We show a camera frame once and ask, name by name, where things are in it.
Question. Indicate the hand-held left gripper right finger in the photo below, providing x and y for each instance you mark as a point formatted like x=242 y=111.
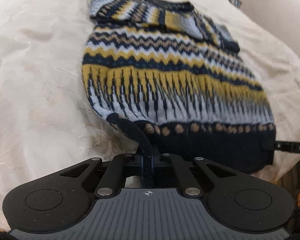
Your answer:
x=157 y=166

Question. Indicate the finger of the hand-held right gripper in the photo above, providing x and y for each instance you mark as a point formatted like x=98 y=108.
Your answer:
x=268 y=145

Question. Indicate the cream tablecloth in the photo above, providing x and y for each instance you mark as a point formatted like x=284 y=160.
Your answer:
x=40 y=80

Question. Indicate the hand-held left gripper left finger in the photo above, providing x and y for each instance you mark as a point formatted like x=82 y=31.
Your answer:
x=137 y=166

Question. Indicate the patterned knit sweater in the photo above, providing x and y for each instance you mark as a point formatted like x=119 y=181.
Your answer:
x=165 y=80

